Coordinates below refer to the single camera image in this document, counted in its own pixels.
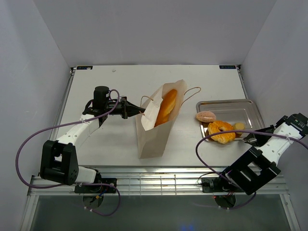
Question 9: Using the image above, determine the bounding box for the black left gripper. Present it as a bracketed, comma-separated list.
[104, 98, 146, 119]

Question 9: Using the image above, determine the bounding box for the small round fake bun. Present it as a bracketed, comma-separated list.
[233, 122, 245, 130]

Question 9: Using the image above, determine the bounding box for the ring shaped fake bread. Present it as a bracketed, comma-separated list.
[207, 120, 236, 144]

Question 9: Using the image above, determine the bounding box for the beige paper bag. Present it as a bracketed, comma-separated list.
[136, 79, 189, 159]

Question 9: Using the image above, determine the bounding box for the long baguette fake bread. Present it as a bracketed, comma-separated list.
[154, 89, 178, 127]

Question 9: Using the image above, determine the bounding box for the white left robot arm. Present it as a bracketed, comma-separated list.
[40, 86, 145, 192]

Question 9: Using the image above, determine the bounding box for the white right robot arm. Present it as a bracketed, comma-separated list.
[217, 113, 308, 195]

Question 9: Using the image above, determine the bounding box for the pink sugared fake doughnut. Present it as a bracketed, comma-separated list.
[195, 111, 216, 123]

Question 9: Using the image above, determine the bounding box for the metal baking tray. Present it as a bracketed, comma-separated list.
[196, 99, 265, 130]

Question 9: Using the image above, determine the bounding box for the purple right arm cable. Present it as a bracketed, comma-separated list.
[193, 129, 308, 209]

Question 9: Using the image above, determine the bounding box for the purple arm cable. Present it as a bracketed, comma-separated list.
[15, 89, 122, 217]
[193, 129, 308, 209]

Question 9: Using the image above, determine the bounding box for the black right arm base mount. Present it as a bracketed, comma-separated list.
[199, 177, 231, 193]

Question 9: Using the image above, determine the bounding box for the aluminium frame rail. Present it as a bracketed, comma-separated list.
[28, 167, 289, 196]

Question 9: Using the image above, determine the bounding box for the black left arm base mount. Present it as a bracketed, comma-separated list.
[74, 178, 117, 194]

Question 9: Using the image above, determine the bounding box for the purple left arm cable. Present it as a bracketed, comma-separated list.
[15, 89, 122, 217]

